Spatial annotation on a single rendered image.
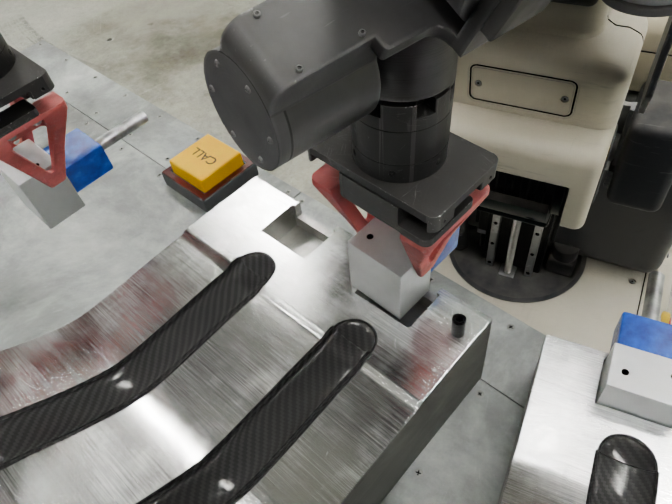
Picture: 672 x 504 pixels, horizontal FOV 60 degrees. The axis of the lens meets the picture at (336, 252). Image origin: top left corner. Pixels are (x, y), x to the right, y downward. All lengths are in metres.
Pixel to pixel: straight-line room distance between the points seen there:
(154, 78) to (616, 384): 2.28
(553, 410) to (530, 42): 0.42
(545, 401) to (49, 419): 0.35
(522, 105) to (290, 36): 0.53
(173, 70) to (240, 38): 2.32
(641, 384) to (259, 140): 0.31
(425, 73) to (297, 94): 0.08
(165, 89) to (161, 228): 1.80
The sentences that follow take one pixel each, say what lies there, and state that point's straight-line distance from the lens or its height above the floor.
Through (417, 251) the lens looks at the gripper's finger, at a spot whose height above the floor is 0.99.
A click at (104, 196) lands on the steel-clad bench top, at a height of 0.80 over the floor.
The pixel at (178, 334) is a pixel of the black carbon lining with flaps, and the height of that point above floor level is 0.88.
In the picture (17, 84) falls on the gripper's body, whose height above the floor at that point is 1.04.
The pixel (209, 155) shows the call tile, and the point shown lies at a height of 0.84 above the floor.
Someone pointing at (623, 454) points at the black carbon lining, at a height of 0.85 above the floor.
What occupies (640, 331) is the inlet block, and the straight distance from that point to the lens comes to 0.49.
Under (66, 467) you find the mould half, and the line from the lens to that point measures 0.42.
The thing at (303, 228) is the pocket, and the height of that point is 0.86.
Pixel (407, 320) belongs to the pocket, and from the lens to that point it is 0.47.
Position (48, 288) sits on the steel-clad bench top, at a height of 0.80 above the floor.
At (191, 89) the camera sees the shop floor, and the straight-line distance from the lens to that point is 2.41.
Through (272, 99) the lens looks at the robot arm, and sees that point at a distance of 0.23.
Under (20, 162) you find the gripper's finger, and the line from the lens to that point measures 0.51.
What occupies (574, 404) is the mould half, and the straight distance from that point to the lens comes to 0.46.
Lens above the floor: 1.26
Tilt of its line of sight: 49 degrees down
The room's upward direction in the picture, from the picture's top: 9 degrees counter-clockwise
